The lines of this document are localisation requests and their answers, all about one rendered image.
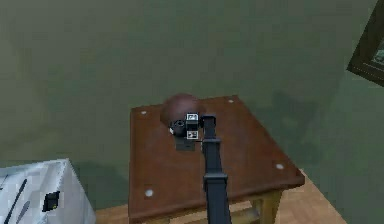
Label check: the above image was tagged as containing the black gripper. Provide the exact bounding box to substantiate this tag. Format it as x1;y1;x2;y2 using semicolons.
169;119;196;152

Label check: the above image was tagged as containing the brown basketball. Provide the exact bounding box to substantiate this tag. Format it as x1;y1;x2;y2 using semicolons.
159;93;207;128

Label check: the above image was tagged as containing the brown wooden stool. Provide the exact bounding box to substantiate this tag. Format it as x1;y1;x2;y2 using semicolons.
127;94;306;224

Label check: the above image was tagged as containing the white cabinet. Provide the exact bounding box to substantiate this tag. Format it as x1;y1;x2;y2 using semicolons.
0;158;98;224

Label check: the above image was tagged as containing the small black box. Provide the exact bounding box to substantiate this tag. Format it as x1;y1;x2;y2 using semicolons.
42;190;61;213

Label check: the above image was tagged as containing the grey pen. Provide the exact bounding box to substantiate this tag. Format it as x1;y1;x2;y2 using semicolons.
15;200;31;224

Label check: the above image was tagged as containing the black pen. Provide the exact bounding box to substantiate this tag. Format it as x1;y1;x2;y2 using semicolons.
3;178;28;224

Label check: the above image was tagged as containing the dark framed wall picture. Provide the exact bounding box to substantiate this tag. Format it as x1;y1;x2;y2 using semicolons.
346;0;384;88

